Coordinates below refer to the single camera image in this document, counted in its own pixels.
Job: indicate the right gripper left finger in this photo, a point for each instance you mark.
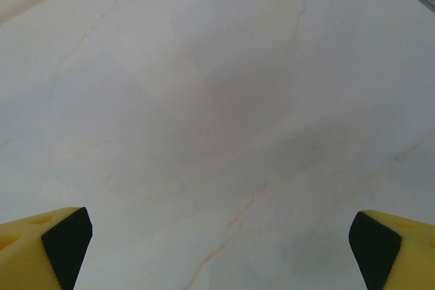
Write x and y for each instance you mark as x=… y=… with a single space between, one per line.
x=30 y=256

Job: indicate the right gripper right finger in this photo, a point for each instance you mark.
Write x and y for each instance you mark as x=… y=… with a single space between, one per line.
x=401 y=256

